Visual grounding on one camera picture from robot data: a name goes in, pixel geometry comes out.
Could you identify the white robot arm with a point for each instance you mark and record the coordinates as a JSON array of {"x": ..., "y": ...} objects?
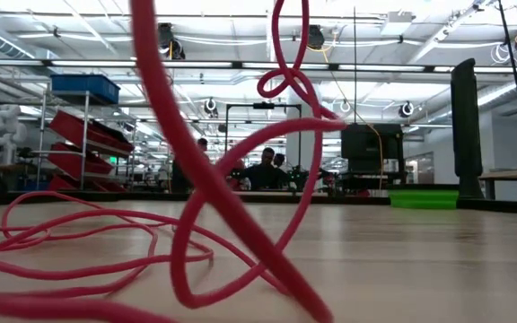
[{"x": 5, "y": 130}]

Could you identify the black background robot arm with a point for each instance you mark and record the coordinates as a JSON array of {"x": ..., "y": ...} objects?
[{"x": 298, "y": 177}]

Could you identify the person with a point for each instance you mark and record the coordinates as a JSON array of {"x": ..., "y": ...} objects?
[
  {"x": 263, "y": 172},
  {"x": 279, "y": 160},
  {"x": 177, "y": 177}
]

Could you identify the white building column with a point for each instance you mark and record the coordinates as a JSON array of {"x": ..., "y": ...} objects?
[{"x": 296, "y": 152}]

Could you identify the black monitor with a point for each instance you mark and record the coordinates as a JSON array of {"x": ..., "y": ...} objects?
[{"x": 366, "y": 148}]

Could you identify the thin black vertical pole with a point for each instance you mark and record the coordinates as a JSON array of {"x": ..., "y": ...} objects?
[{"x": 355, "y": 67}]

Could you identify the long ceiling light bar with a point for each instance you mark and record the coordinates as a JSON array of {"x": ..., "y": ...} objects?
[{"x": 375, "y": 67}]

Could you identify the green collapsible container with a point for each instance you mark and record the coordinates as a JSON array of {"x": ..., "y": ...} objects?
[{"x": 420, "y": 199}]

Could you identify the metal shelf rack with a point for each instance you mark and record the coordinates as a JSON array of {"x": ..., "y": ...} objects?
[{"x": 84, "y": 121}]

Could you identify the blue plastic bin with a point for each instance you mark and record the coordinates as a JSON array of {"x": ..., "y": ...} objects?
[{"x": 85, "y": 87}]

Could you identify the red shelf bin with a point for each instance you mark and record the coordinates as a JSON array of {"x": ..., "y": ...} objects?
[
  {"x": 72, "y": 128},
  {"x": 61, "y": 184},
  {"x": 70, "y": 161}
]

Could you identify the wooden side table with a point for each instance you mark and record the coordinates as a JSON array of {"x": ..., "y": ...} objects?
[{"x": 510, "y": 174}]

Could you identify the black gantry frame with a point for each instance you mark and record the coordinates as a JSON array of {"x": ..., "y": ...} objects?
[{"x": 263, "y": 106}]

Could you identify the black table edge rail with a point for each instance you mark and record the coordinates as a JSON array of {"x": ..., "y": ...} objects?
[{"x": 106, "y": 197}]

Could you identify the black upright frame post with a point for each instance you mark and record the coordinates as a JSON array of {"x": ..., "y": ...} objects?
[{"x": 467, "y": 134}]

